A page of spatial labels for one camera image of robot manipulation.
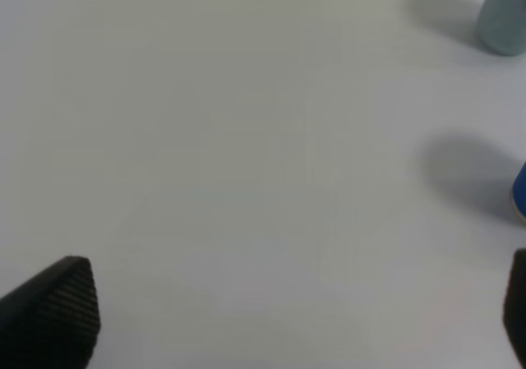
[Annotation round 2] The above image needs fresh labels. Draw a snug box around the teal plastic cup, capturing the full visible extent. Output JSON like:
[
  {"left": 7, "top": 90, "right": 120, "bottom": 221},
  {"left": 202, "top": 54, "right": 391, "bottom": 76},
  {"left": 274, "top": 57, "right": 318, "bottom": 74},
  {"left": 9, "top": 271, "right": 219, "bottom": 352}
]
[{"left": 475, "top": 0, "right": 525, "bottom": 56}]

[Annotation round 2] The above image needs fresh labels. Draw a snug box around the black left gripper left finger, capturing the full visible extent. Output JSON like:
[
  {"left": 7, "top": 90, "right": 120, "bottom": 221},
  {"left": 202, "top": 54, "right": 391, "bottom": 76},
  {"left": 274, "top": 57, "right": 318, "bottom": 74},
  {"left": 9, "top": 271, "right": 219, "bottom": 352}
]
[{"left": 1, "top": 256, "right": 101, "bottom": 369}]

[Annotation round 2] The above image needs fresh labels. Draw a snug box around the blue sleeved glass cup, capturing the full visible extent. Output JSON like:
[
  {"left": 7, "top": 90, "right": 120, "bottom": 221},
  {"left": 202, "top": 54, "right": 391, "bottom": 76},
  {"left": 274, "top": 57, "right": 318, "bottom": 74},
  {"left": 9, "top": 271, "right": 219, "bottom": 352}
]
[{"left": 510, "top": 164, "right": 526, "bottom": 224}]

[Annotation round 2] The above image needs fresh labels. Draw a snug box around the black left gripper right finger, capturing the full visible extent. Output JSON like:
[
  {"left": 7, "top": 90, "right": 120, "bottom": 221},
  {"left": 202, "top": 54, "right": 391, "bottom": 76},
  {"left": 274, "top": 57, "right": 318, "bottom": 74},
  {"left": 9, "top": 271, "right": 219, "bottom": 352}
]
[{"left": 503, "top": 249, "right": 526, "bottom": 368}]

